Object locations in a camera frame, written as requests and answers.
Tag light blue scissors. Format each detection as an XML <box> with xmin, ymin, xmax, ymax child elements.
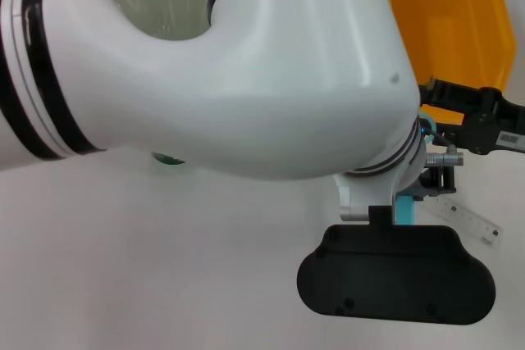
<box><xmin>393</xmin><ymin>111</ymin><xmax>439</xmax><ymax>227</ymax></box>

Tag translucent green ruffled bowl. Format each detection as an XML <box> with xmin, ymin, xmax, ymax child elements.
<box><xmin>110</xmin><ymin>0</ymin><xmax>211</xmax><ymax>42</ymax></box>

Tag yellow plastic bin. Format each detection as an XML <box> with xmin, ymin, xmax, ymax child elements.
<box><xmin>381</xmin><ymin>0</ymin><xmax>518</xmax><ymax>124</ymax></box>

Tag left wrist cable with plug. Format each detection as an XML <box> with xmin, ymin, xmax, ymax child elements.
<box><xmin>425</xmin><ymin>128</ymin><xmax>465</xmax><ymax>166</ymax></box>

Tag transparent plastic ruler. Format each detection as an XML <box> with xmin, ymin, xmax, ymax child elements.
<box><xmin>424</xmin><ymin>198</ymin><xmax>504</xmax><ymax>247</ymax></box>

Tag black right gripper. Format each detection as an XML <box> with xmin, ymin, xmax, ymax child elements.
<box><xmin>418</xmin><ymin>78</ymin><xmax>525</xmax><ymax>156</ymax></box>

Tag clear green-label water bottle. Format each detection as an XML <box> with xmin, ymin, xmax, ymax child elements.
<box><xmin>151</xmin><ymin>151</ymin><xmax>189</xmax><ymax>167</ymax></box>

